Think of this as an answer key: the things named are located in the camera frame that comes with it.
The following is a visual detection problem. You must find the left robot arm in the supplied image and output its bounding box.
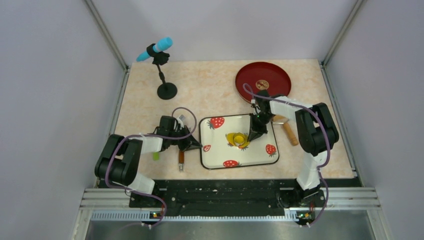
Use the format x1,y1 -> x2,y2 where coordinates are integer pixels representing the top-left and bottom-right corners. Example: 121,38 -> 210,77
94,115 -> 202,207

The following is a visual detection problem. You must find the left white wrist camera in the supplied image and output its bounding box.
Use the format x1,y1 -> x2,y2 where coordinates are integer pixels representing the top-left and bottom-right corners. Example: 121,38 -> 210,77
176,114 -> 186,129

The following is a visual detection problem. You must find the yellow dough scrap ring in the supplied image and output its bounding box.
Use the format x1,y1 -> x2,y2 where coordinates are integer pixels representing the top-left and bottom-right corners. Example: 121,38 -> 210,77
225,132 -> 251,150

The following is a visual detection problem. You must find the red round tray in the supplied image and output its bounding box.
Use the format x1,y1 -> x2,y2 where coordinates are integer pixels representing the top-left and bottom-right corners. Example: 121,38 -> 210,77
235,61 -> 292,103

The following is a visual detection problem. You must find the metal scraper wooden handle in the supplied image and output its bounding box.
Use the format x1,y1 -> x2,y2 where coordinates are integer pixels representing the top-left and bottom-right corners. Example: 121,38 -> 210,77
178,150 -> 185,172

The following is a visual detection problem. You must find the blue microphone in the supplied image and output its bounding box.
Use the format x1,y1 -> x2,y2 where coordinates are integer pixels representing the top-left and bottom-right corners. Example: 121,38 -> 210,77
136,37 -> 173,62

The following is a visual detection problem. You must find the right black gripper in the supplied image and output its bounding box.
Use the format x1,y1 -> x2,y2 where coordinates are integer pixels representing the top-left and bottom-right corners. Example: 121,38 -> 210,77
248,111 -> 277,142

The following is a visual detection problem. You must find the strawberry pattern white tray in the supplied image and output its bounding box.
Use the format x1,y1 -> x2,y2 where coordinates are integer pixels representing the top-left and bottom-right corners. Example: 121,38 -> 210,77
198,114 -> 280,170

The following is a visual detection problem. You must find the yellow dough ball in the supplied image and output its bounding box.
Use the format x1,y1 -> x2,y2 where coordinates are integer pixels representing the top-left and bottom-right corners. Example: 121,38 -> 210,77
233,135 -> 245,146

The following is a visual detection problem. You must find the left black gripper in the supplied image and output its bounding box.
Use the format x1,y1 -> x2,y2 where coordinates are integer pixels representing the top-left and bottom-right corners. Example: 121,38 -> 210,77
168,124 -> 202,151

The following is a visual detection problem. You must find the wooden roller pin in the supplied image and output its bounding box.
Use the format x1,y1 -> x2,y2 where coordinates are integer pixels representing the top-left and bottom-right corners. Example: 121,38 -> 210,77
272,115 -> 299,146

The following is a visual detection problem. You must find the green small block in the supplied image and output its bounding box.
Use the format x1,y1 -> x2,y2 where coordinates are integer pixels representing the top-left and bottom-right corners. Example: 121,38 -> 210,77
152,152 -> 160,161

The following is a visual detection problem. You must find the aluminium frame bar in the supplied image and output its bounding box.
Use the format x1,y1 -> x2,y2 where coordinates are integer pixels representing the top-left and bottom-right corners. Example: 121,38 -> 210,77
79,187 -> 381,223

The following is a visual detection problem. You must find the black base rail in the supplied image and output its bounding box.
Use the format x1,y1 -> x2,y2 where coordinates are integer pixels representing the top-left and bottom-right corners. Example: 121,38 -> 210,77
124,179 -> 325,217

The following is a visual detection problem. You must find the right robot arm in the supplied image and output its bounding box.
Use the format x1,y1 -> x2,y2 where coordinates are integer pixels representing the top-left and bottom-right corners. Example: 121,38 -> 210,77
243,85 -> 339,206

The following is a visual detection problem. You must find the black microphone stand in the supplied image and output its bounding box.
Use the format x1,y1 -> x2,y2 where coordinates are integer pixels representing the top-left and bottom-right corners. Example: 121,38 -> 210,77
146,44 -> 178,100

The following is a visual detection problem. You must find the metal ring cutter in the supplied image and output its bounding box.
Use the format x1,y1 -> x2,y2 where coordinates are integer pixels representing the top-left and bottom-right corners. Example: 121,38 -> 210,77
231,132 -> 246,147

